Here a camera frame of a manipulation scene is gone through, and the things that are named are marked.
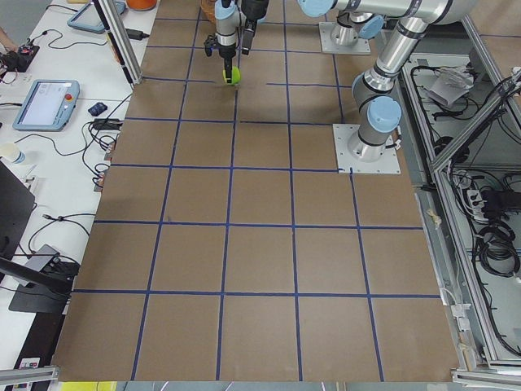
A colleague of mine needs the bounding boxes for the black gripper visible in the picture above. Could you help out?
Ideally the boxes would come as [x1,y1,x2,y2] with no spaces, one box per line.
[217,20,256,83]
[243,0,269,23]

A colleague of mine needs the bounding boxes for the green apple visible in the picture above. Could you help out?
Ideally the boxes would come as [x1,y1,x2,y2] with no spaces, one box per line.
[222,66,241,86]

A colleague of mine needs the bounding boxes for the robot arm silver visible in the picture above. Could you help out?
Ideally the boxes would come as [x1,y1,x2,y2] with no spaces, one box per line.
[239,1,384,55]
[204,1,475,163]

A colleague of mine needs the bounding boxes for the woven wicker basket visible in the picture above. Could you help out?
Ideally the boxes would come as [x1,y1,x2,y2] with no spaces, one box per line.
[200,0,217,24]

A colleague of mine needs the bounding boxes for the black power adapter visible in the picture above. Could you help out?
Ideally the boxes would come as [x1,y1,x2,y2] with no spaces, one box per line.
[125,29,150,41]

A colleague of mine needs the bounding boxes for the orange cylindrical container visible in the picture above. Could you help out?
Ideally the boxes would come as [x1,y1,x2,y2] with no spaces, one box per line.
[126,0,157,11]

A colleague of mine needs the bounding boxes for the blue teach pendant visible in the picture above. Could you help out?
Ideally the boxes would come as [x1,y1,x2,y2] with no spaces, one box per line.
[12,79,80,132]
[67,1,109,34]

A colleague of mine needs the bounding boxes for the paper cup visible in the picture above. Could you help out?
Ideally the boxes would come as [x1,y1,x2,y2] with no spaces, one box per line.
[0,143,25,164]

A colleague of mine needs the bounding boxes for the grey usb hub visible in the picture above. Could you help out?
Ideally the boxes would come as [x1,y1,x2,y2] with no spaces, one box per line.
[25,244,59,272]

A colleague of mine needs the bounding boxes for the black monitor stand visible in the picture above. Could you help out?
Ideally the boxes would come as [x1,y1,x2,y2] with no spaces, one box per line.
[1,165,80,314]

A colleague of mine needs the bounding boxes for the aluminium frame post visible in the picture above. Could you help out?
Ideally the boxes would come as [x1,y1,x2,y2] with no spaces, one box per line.
[93,0,142,86]

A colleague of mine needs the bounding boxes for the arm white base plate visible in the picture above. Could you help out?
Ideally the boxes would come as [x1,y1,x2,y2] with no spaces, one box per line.
[318,22,371,55]
[332,124,401,175]

